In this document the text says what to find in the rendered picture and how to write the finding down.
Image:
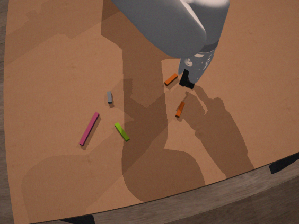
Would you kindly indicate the orange rod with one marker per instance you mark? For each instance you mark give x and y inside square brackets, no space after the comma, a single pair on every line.
[171,79]
[180,109]

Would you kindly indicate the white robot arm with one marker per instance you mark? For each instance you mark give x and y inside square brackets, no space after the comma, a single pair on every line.
[178,27]

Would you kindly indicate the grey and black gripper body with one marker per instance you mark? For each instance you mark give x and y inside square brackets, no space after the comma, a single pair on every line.
[196,65]

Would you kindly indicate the lime green rod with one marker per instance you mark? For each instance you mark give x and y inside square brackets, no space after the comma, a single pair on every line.
[120,129]

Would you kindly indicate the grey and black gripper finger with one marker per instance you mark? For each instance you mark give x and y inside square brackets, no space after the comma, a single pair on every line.
[184,81]

